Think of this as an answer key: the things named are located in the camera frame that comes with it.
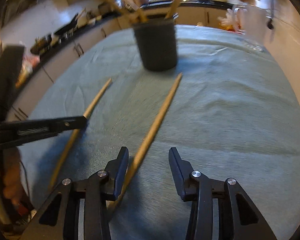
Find beige kitchen base cabinets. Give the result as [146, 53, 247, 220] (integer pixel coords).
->
[5, 3, 231, 123]

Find person's left hand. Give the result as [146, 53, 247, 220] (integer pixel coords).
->
[3, 147, 24, 206]

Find plastic bag with food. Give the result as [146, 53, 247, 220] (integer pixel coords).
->
[15, 55, 40, 88]

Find grey-green table cloth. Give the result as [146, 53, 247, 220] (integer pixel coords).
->
[30, 25, 300, 239]

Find black wok pan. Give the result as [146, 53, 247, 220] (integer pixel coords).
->
[53, 13, 78, 36]

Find black utensil holder cup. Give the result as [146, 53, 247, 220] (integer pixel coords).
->
[133, 14, 178, 72]

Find clear glass mug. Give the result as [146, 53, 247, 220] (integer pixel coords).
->
[231, 3, 274, 52]

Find black hanging cable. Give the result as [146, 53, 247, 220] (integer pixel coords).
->
[266, 0, 276, 30]

